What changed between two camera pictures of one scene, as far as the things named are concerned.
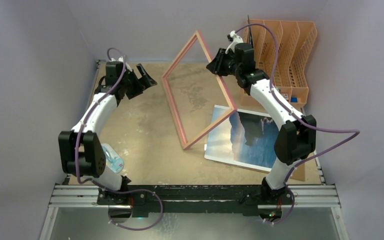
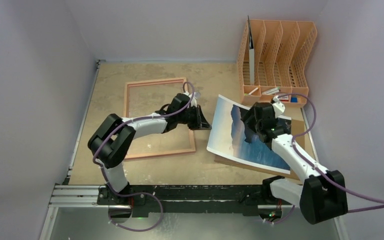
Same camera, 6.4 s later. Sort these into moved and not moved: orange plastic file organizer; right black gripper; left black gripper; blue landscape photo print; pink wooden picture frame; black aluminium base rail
Moved: pink wooden picture frame; left black gripper; right black gripper
Not moved: orange plastic file organizer; blue landscape photo print; black aluminium base rail
